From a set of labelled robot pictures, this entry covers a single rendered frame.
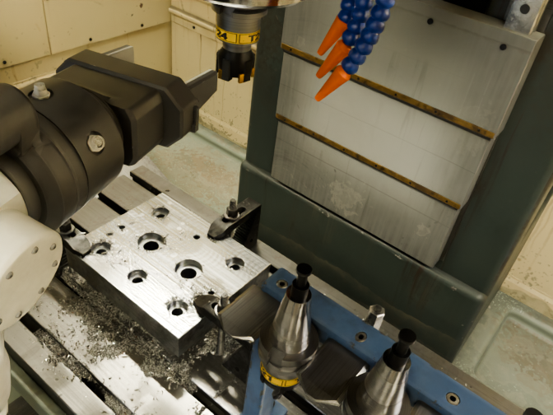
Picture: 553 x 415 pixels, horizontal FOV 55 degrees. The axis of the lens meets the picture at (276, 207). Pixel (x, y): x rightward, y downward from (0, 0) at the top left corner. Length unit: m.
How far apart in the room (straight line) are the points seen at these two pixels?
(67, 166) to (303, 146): 0.92
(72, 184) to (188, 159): 1.59
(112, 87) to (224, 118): 1.56
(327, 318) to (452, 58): 0.55
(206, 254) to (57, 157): 0.66
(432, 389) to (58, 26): 1.47
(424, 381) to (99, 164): 0.38
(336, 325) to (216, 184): 1.27
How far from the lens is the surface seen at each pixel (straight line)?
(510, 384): 1.51
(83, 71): 0.46
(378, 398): 0.52
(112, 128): 0.39
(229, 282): 0.94
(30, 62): 1.74
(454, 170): 1.06
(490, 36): 0.96
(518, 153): 1.05
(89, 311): 1.02
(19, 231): 0.31
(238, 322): 0.59
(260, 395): 0.78
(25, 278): 0.33
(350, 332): 0.59
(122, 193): 1.27
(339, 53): 0.52
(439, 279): 1.23
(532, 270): 1.60
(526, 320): 1.64
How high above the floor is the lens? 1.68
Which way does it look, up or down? 39 degrees down
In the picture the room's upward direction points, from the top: 9 degrees clockwise
